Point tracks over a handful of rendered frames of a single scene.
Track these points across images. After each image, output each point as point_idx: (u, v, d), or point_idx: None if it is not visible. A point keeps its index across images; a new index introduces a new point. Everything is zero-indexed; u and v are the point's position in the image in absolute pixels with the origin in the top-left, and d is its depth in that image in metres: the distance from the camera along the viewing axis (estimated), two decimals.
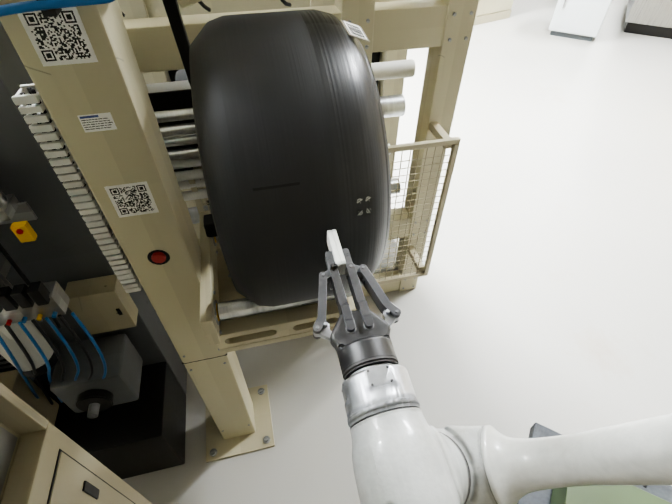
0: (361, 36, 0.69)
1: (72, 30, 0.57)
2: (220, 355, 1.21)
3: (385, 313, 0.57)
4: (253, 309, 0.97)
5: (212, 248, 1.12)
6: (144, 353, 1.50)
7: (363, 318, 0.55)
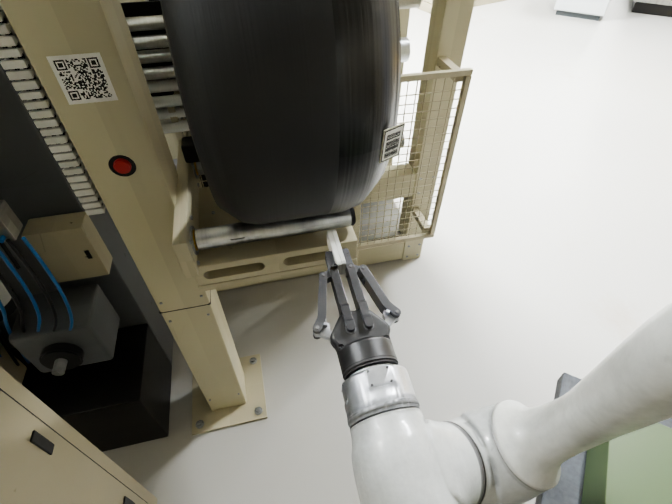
0: (393, 154, 0.64)
1: None
2: (203, 304, 1.07)
3: (385, 313, 0.57)
4: (235, 223, 0.85)
5: (192, 176, 0.97)
6: (123, 313, 1.36)
7: (363, 318, 0.55)
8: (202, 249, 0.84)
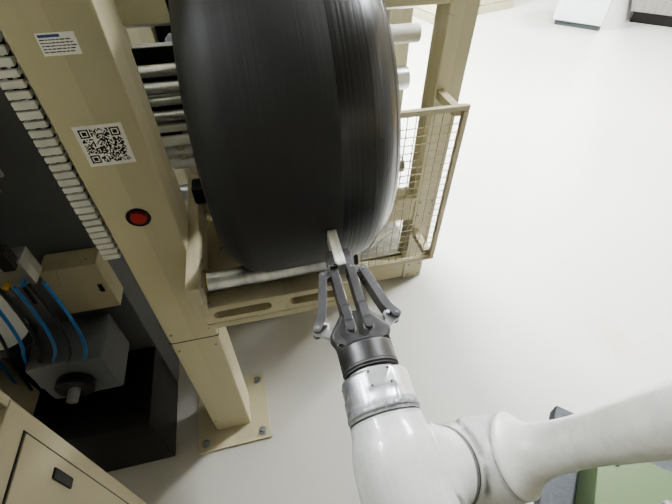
0: (380, 242, 0.80)
1: None
2: (211, 335, 1.11)
3: (385, 313, 0.57)
4: (243, 267, 0.89)
5: (201, 216, 1.02)
6: (132, 337, 1.40)
7: (363, 318, 0.55)
8: (213, 290, 0.90)
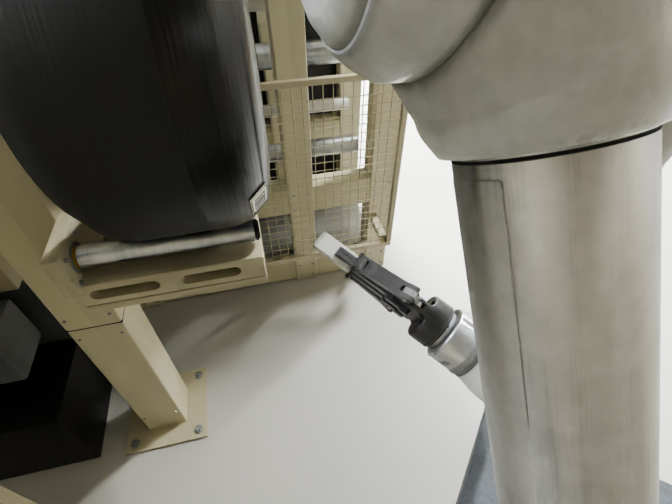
0: (263, 201, 0.68)
1: None
2: (113, 322, 0.99)
3: (405, 298, 0.59)
4: (122, 239, 0.77)
5: None
6: (49, 327, 1.28)
7: (398, 310, 0.62)
8: (88, 267, 0.77)
